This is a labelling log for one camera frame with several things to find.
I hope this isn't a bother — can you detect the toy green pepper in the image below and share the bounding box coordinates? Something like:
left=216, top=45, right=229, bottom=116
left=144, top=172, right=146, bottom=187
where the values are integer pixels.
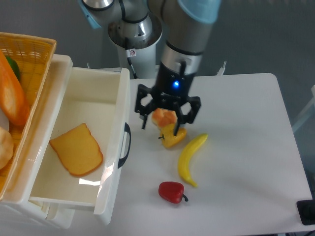
left=5, top=56, right=21, bottom=81

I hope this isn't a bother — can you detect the toy orange baguette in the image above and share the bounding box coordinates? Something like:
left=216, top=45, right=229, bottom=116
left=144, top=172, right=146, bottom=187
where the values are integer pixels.
left=0, top=51, right=30, bottom=126

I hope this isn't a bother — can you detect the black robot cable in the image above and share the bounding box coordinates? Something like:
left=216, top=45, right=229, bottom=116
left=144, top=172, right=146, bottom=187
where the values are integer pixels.
left=125, top=36, right=139, bottom=80

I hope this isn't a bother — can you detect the toy yellow bell pepper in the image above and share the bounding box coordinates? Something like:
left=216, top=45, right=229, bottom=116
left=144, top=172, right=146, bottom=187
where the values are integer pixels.
left=159, top=123, right=187, bottom=148

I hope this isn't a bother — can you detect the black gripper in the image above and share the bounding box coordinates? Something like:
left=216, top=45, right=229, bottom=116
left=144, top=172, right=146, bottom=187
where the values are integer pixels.
left=134, top=61, right=201, bottom=136

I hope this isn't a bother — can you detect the toy round bread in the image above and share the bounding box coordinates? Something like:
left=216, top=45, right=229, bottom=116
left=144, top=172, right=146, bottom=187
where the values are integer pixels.
left=0, top=127, right=14, bottom=169

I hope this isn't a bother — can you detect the black device at edge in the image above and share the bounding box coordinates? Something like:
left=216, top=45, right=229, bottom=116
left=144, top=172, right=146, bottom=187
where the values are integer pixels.
left=296, top=200, right=315, bottom=225

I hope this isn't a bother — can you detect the toy yellow banana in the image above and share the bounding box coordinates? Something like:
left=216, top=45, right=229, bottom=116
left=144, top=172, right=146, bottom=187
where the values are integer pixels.
left=177, top=133, right=208, bottom=187

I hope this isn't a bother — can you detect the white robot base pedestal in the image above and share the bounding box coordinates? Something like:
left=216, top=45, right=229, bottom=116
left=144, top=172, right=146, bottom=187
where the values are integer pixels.
left=108, top=14, right=162, bottom=79

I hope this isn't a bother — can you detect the white open upper drawer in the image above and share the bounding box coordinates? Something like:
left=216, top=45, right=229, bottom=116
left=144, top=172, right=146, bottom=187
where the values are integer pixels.
left=29, top=66, right=131, bottom=226

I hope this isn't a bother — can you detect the white drawer cabinet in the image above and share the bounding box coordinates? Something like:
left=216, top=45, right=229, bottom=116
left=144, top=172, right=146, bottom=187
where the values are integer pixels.
left=0, top=55, right=74, bottom=230

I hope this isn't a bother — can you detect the toy bread roll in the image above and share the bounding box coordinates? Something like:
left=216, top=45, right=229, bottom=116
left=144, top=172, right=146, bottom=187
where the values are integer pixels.
left=151, top=108, right=177, bottom=129

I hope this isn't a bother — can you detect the black drawer handle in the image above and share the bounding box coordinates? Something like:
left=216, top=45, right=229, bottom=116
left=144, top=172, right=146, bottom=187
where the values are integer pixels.
left=118, top=123, right=131, bottom=169

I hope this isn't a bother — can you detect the toy red bell pepper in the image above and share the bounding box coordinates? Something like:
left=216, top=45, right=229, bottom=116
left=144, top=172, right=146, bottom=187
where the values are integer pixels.
left=158, top=181, right=189, bottom=204

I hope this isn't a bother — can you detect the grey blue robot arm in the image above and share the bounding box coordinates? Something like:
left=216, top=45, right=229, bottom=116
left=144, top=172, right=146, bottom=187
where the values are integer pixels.
left=79, top=0, right=221, bottom=134

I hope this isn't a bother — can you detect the yellow woven basket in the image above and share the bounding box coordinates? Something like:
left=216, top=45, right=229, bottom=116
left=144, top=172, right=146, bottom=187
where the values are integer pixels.
left=0, top=32, right=57, bottom=199

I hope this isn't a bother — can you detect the toy bread slice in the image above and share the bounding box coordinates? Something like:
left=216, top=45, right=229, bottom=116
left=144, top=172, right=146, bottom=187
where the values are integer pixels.
left=49, top=123, right=103, bottom=177

